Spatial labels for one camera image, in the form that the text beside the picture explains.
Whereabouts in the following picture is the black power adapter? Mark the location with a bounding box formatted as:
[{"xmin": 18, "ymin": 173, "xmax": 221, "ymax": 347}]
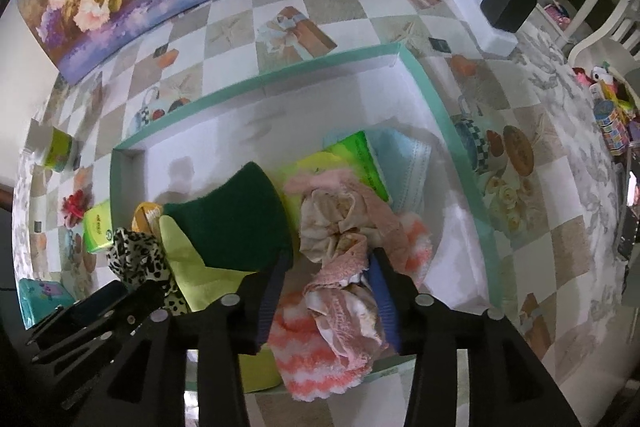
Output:
[{"xmin": 480, "ymin": 0, "xmax": 537, "ymax": 34}]

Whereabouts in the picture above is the pink lace scrunchie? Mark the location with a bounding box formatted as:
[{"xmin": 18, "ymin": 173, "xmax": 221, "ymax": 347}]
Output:
[{"xmin": 284, "ymin": 169, "xmax": 409, "ymax": 371}]

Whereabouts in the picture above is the white pill bottle green label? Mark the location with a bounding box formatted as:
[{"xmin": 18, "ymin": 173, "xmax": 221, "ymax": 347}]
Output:
[{"xmin": 25, "ymin": 119, "xmax": 79, "ymax": 172}]

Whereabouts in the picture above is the leopard print scrunchie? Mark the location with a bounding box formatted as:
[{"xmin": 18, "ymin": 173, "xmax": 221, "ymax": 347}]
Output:
[{"xmin": 106, "ymin": 228, "xmax": 190, "ymax": 315}]

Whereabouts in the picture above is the patterned tablecloth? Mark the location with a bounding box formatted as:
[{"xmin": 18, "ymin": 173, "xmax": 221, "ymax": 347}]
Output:
[{"xmin": 38, "ymin": 0, "xmax": 639, "ymax": 426}]

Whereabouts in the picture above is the green tissue pack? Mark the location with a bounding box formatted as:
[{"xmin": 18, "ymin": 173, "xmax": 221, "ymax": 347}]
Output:
[
  {"xmin": 82, "ymin": 199, "xmax": 113, "ymax": 254},
  {"xmin": 279, "ymin": 131, "xmax": 392, "ymax": 202}
]

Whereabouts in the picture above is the colourful toy can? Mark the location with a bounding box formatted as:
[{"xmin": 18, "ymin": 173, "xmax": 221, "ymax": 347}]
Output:
[{"xmin": 593, "ymin": 100, "xmax": 630, "ymax": 156}]

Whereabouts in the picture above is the green yellow sponge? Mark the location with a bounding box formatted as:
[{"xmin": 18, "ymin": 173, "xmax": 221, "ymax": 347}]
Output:
[{"xmin": 163, "ymin": 161, "xmax": 293, "ymax": 272}]

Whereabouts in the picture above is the beige powder puff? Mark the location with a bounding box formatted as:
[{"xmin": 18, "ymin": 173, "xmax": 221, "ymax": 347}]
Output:
[{"xmin": 131, "ymin": 202, "xmax": 163, "ymax": 235}]

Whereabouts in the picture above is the yellow green cloth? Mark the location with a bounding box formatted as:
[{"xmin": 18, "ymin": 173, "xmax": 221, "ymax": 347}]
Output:
[{"xmin": 160, "ymin": 216, "xmax": 282, "ymax": 393}]

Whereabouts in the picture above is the teal plastic box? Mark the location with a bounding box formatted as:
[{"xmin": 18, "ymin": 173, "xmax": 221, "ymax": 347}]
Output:
[{"xmin": 17, "ymin": 279, "xmax": 75, "ymax": 329}]

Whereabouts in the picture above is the blue face mask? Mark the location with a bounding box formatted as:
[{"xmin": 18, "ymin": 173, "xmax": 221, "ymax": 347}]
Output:
[{"xmin": 323, "ymin": 127, "xmax": 432, "ymax": 213}]

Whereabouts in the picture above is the white power strip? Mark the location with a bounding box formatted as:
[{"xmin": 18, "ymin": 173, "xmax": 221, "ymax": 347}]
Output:
[{"xmin": 452, "ymin": 0, "xmax": 518, "ymax": 57}]

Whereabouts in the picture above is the red flower scrunchie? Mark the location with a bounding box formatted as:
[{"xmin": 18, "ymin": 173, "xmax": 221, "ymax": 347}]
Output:
[{"xmin": 61, "ymin": 188, "xmax": 93, "ymax": 229}]

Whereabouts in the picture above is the pink white fuzzy sock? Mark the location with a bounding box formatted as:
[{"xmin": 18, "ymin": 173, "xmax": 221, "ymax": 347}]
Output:
[{"xmin": 267, "ymin": 211, "xmax": 434, "ymax": 403}]

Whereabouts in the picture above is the teal-rimmed white tray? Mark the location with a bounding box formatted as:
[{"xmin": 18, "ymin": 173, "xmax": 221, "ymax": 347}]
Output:
[{"xmin": 110, "ymin": 44, "xmax": 502, "ymax": 312}]

